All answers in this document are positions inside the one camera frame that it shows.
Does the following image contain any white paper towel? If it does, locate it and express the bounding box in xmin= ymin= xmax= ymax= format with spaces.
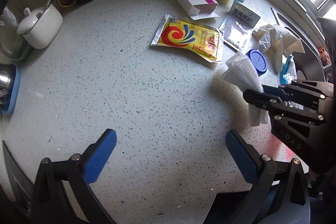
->
xmin=222 ymin=52 xmax=268 ymax=127

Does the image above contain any blue clear plastic bag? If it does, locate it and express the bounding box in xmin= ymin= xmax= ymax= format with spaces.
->
xmin=280 ymin=55 xmax=297 ymax=85

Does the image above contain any blue round lid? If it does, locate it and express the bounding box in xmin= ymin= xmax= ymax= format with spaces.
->
xmin=246 ymin=50 xmax=268 ymax=76

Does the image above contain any stainless steel sink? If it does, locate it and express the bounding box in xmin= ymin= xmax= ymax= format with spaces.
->
xmin=270 ymin=7 xmax=332 ymax=83

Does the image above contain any orange scouring cloth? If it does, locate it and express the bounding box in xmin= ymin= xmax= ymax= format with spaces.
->
xmin=318 ymin=47 xmax=331 ymax=66

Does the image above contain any yellow red snack packet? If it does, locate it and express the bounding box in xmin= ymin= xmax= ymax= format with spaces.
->
xmin=150 ymin=14 xmax=224 ymax=63

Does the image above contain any steel pot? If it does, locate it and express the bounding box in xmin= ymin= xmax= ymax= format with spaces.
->
xmin=0 ymin=63 xmax=15 ymax=105

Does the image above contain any white ceramic condiment pot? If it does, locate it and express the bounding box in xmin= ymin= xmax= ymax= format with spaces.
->
xmin=17 ymin=4 xmax=63 ymax=50

